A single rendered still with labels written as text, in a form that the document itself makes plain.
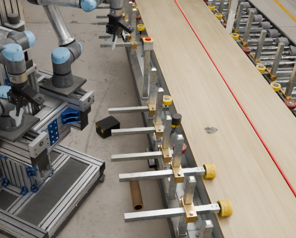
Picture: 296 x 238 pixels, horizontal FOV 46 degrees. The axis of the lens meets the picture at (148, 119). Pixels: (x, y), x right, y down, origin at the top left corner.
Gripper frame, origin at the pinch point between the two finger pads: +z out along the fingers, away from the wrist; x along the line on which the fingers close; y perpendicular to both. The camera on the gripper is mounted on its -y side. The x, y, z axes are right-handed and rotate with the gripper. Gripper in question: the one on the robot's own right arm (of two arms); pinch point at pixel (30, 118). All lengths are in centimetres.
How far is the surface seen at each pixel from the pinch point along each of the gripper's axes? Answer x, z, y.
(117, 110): -80, 48, 0
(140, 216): 1, 36, -58
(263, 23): -293, 47, -64
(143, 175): -23, 36, -48
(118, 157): -38, 46, -25
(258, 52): -210, 41, -73
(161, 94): -77, 21, -33
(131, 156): -42, 46, -31
